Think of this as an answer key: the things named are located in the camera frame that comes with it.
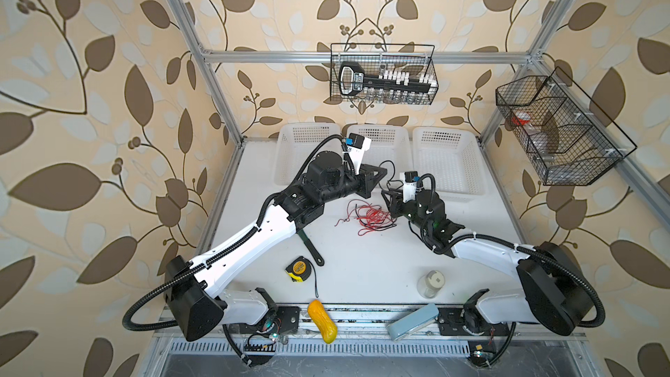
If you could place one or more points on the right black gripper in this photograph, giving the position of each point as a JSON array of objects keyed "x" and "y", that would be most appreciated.
[{"x": 396, "y": 202}]

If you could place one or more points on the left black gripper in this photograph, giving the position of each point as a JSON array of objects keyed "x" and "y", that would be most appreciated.
[{"x": 369, "y": 179}]

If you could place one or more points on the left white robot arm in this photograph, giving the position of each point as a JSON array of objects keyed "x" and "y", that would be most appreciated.
[{"x": 194, "y": 290}]

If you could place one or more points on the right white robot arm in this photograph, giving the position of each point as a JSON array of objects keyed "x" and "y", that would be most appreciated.
[{"x": 551, "y": 290}]

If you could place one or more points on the middle white plastic basket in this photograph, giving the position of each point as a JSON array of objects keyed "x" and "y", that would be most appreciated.
[{"x": 391, "y": 148}]

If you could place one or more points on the white plastic basket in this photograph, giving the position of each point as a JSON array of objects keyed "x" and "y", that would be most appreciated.
[
  {"x": 453, "y": 157},
  {"x": 295, "y": 142},
  {"x": 391, "y": 148}
]

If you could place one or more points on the right white plastic basket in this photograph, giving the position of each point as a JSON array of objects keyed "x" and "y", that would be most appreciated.
[{"x": 453, "y": 157}]

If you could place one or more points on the left white plastic basket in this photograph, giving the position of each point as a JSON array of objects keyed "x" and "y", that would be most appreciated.
[{"x": 295, "y": 142}]

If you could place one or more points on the yellow black tape measure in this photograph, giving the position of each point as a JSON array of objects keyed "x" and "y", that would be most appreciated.
[{"x": 302, "y": 269}]

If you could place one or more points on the light blue sharpening block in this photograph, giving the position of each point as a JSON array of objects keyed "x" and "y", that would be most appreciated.
[{"x": 412, "y": 322}]

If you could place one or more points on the red small object in basket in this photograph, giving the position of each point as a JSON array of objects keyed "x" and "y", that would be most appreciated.
[{"x": 520, "y": 119}]

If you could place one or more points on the yellow squash toy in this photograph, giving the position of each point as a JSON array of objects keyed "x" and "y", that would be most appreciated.
[{"x": 326, "y": 326}]

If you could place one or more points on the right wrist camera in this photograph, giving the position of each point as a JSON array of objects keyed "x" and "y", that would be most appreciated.
[{"x": 409, "y": 185}]

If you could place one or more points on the black socket set rail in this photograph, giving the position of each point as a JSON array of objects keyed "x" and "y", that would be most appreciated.
[{"x": 353, "y": 80}]

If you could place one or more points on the back black wire basket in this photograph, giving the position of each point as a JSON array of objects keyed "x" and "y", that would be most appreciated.
[{"x": 417, "y": 60}]

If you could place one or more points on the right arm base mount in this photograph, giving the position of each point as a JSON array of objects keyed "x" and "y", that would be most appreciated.
[{"x": 465, "y": 320}]

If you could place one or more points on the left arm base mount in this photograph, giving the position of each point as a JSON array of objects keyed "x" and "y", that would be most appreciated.
[{"x": 253, "y": 323}]

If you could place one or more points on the side black wire basket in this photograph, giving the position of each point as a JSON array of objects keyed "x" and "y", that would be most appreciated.
[{"x": 572, "y": 139}]

